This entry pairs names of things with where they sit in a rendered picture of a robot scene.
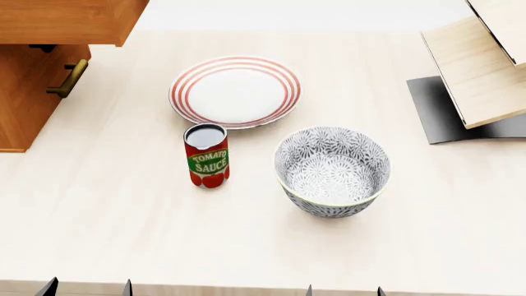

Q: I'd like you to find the brown wooden cabinet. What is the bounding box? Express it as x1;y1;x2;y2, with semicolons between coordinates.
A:
0;44;92;154

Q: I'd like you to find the black rack base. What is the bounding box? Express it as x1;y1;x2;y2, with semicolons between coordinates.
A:
405;75;526;146

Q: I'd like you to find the white red-striped plate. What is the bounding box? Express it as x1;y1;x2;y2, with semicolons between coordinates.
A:
168;54;302;131

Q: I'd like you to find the brown wooden cabinet drawer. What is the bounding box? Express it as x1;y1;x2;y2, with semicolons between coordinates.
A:
0;0;150;48

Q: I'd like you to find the brass drawer handle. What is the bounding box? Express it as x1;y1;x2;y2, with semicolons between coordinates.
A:
45;58;90;99

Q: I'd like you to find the grey floral patterned bowl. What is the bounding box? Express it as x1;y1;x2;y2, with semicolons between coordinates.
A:
273;125;392;220

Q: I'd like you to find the red tomato sauce can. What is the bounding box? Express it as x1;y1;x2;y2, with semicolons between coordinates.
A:
182;122;231;190

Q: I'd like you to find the light wooden rack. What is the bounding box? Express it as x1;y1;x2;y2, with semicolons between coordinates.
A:
420;0;526;131

